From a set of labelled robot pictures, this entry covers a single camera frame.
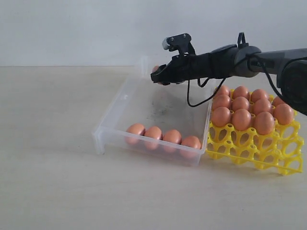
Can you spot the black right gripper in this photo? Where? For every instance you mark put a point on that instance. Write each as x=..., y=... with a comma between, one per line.
x=217, y=64

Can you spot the yellow plastic egg tray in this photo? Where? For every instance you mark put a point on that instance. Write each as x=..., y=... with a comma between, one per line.
x=280, y=149

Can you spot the clear plastic container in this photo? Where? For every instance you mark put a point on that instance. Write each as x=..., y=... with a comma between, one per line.
x=185, y=107

